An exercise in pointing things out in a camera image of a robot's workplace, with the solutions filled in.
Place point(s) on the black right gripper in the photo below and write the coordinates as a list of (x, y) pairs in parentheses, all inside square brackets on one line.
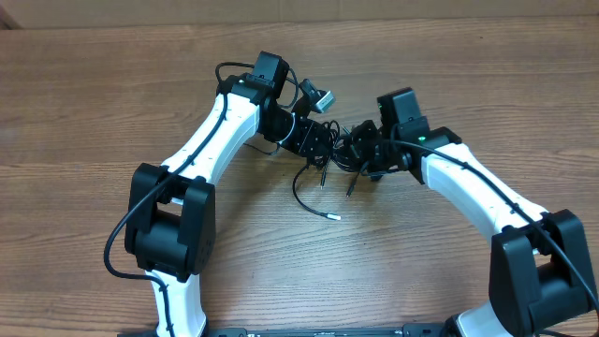
[(367, 129)]

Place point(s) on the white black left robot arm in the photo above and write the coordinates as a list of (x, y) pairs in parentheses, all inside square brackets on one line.
[(170, 223)]

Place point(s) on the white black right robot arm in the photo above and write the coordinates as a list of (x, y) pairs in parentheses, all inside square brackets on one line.
[(540, 272)]

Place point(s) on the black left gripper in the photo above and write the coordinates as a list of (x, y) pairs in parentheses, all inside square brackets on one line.
[(312, 129)]

